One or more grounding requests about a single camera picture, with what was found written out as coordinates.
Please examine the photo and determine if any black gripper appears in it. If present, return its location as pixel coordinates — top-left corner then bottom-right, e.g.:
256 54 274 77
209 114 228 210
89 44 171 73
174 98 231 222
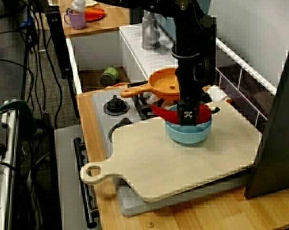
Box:
173 54 217 127

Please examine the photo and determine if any red toy chili pepper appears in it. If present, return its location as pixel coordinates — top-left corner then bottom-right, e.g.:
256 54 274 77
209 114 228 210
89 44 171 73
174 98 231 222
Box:
150 103 221 124

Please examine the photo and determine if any light blue plastic bowl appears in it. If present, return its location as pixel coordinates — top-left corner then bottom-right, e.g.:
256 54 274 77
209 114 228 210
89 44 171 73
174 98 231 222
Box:
164 105 213 146

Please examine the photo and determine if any small white toy container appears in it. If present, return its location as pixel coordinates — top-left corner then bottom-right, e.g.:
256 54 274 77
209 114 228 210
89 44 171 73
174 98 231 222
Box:
206 85 233 104

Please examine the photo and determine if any orange toy frying pan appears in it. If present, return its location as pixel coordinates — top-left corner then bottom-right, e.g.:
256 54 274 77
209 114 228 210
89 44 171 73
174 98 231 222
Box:
120 68 183 101

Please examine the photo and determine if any black burner grate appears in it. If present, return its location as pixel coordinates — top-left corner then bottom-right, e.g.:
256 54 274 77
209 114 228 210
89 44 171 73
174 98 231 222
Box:
129 81 213 120

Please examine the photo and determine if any pale wooden cutting board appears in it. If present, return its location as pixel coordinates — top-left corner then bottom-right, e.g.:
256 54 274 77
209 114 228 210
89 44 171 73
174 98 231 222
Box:
80 99 263 203

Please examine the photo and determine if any black stove knob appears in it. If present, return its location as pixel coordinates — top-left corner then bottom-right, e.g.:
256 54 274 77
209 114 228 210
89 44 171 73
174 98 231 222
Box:
108 117 135 142
103 95 130 116

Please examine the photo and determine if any green toy can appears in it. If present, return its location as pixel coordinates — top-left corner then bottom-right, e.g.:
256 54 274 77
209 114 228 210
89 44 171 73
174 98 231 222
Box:
100 67 120 86

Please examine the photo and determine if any grey toy stove top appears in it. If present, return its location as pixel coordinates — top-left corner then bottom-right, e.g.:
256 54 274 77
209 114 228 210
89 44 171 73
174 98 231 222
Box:
91 91 252 218

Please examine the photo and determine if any dark upright panel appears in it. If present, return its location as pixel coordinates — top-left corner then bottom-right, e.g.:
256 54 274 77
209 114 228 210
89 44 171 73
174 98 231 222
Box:
244 23 289 199

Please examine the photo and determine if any wooden countertop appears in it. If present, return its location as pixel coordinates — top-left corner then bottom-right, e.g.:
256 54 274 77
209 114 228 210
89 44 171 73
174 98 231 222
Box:
76 79 289 230

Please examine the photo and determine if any white toy sink unit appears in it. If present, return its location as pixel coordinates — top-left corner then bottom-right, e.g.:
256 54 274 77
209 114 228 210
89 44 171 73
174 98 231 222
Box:
66 23 181 94

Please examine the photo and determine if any wooden side table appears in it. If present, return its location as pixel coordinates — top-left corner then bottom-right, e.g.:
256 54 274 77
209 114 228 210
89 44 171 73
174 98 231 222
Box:
59 0 130 38

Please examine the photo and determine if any white toy oven cabinet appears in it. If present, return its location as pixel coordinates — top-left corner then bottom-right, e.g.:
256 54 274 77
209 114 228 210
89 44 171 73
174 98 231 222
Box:
54 126 102 230

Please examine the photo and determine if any orange plastic plate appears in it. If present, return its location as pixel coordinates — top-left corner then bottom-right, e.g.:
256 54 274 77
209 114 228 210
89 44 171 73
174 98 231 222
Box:
84 7 106 22

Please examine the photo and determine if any purple plastic cup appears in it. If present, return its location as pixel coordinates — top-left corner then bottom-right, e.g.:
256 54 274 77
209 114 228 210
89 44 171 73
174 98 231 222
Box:
63 9 87 30

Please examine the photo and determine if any white crumpled item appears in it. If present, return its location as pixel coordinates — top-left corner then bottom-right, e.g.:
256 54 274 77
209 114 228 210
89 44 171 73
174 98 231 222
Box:
71 0 86 12

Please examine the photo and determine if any black oven door handle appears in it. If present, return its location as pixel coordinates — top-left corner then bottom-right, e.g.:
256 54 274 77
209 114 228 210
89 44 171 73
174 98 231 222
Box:
73 138 99 228

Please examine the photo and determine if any black cable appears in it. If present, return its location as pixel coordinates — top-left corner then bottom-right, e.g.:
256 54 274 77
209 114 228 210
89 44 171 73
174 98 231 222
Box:
21 0 39 101
0 160 18 173
38 11 63 129

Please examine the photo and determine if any black upright post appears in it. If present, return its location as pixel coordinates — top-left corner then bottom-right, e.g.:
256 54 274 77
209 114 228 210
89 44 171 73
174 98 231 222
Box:
46 4 81 118

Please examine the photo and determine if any green clamp handle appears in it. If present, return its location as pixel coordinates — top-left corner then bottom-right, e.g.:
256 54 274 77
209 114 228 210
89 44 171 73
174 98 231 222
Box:
0 99 37 135

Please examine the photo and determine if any blue cable connector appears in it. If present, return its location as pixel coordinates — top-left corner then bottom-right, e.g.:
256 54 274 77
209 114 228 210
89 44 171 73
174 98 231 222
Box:
19 20 34 29

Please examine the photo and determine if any aluminium frame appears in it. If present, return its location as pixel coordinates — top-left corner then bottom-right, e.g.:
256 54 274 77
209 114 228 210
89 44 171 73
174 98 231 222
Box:
0 100 22 230

